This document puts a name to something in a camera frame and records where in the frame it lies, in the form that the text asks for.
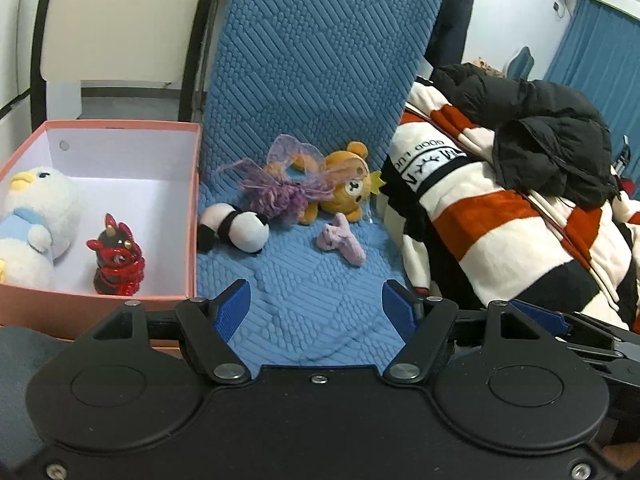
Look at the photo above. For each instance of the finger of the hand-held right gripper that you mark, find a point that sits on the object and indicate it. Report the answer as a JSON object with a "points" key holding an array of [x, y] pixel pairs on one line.
{"points": [[615, 362], [545, 315]]}

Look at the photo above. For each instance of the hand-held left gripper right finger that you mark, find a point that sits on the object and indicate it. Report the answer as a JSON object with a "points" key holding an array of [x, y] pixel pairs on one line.
{"points": [[398, 306]]}

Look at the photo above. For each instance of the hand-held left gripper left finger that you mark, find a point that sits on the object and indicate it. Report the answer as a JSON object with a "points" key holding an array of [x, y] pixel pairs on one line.
{"points": [[232, 310]]}

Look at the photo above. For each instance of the panda plush toy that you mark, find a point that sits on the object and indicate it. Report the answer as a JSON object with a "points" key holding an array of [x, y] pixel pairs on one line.
{"points": [[245, 230]]}

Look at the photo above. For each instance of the pink cardboard box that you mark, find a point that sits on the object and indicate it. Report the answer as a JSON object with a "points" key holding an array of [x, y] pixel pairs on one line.
{"points": [[150, 305]]}

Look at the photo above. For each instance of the brown bear plush toy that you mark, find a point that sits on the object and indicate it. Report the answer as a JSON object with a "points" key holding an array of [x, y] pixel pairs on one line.
{"points": [[345, 195]]}

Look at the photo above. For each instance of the small pink plush toy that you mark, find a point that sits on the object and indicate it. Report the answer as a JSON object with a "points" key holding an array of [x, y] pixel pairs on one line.
{"points": [[340, 240]]}

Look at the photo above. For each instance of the red devil figurine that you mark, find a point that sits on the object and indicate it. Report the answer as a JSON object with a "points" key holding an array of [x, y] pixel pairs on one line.
{"points": [[117, 260]]}

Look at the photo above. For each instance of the purple yarn fairy doll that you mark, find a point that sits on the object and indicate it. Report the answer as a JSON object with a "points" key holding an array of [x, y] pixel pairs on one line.
{"points": [[285, 195]]}

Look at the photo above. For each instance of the black puffer jacket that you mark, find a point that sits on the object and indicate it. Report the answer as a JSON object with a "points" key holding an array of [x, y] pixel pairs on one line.
{"points": [[550, 125]]}

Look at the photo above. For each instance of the white duck plush toy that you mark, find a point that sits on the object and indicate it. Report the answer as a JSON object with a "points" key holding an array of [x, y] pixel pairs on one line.
{"points": [[45, 205]]}

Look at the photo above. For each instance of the grey cloth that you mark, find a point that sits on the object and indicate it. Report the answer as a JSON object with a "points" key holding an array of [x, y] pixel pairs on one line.
{"points": [[20, 370]]}

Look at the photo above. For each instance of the blue chair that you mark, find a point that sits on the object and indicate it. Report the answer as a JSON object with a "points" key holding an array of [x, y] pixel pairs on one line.
{"points": [[521, 62]]}

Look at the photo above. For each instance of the blue quilted cushion cover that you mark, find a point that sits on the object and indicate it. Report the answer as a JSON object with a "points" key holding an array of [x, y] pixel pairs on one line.
{"points": [[310, 60]]}

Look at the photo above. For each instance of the blue curtain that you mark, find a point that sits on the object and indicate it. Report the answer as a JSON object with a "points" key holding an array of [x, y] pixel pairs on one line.
{"points": [[600, 50]]}

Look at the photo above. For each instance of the beige panel with black frame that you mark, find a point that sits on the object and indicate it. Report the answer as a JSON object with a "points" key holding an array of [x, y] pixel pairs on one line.
{"points": [[125, 20]]}

